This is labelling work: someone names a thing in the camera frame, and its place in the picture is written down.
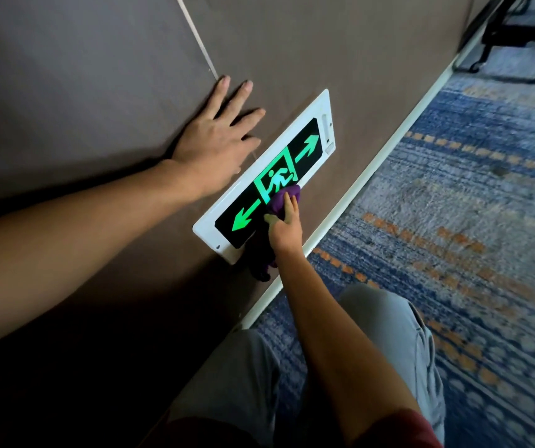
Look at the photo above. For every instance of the black metal chair frame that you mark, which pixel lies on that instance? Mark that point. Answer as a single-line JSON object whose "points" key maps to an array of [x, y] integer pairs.
{"points": [[510, 34]]}

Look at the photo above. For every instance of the white skirting board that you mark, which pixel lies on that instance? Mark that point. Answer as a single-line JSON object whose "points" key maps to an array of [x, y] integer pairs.
{"points": [[365, 174]]}

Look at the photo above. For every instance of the metal wall joint strip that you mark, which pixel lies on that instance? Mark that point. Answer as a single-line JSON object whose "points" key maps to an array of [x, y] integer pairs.
{"points": [[197, 37]]}

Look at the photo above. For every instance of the person's left middle finger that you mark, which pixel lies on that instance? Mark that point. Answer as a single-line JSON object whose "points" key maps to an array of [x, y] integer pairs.
{"points": [[248, 120]]}

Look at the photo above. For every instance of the person's left little finger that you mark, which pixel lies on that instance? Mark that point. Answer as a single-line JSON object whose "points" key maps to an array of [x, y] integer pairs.
{"points": [[216, 97]]}

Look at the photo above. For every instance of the person's right forearm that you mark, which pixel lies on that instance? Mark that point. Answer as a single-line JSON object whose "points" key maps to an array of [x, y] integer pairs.
{"points": [[342, 345]]}

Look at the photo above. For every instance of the purple cleaning cloth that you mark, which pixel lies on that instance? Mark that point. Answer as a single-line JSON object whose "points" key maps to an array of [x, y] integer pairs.
{"points": [[276, 202]]}

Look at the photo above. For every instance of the person's left hand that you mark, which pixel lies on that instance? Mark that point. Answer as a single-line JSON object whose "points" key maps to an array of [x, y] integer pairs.
{"points": [[209, 149]]}

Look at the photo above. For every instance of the person's left forearm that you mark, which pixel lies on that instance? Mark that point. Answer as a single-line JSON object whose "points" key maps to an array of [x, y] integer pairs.
{"points": [[71, 237]]}

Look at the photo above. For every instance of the white-framed green exit sign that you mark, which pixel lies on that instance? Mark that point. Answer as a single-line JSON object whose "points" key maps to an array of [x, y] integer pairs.
{"points": [[248, 200]]}

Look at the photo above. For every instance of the person's right thumb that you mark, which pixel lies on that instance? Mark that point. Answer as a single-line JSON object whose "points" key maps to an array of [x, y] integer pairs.
{"points": [[273, 220]]}

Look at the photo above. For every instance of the person's right hand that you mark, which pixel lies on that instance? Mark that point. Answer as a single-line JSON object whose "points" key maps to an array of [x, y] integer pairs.
{"points": [[286, 230]]}

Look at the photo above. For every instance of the dark red shirt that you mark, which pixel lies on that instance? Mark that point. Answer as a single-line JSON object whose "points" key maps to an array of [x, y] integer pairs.
{"points": [[398, 431]]}

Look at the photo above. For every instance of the grey trousers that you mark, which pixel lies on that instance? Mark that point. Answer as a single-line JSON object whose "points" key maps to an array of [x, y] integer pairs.
{"points": [[388, 331]]}

